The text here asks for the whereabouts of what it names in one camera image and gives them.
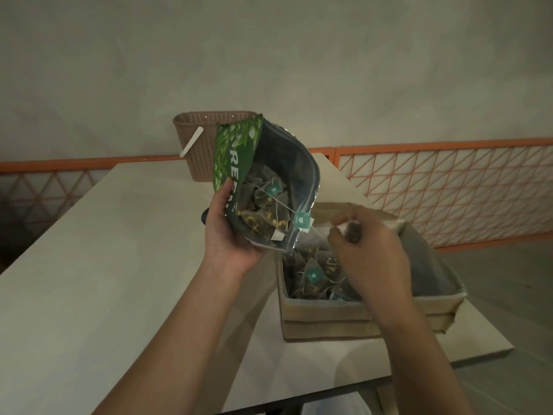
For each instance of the person's left hand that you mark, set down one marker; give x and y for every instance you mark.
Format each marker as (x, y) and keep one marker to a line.
(224, 250)

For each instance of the person's right hand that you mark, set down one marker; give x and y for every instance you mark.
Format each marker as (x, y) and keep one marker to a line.
(380, 267)

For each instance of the green tea bag with tag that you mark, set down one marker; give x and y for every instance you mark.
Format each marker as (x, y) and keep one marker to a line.
(354, 231)

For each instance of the pile of green tea bags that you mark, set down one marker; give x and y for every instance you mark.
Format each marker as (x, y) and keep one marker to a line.
(313, 276)
(259, 211)

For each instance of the beige fabric storage box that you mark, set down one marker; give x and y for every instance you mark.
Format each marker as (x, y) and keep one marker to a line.
(328, 324)

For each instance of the green tea pouch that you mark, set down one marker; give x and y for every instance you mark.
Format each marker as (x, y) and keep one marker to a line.
(233, 146)

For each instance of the person's right forearm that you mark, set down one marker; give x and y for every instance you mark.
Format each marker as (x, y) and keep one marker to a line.
(423, 371)

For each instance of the person's left forearm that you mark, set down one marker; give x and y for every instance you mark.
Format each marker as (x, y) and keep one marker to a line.
(168, 350)

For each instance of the round blue sticker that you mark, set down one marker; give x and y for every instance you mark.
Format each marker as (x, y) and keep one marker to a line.
(204, 216)

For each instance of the brown perforated plastic basket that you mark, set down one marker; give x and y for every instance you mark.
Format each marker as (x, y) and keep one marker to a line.
(198, 164)

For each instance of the orange metal mesh fence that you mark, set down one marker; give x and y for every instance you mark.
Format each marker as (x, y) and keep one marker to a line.
(432, 146)

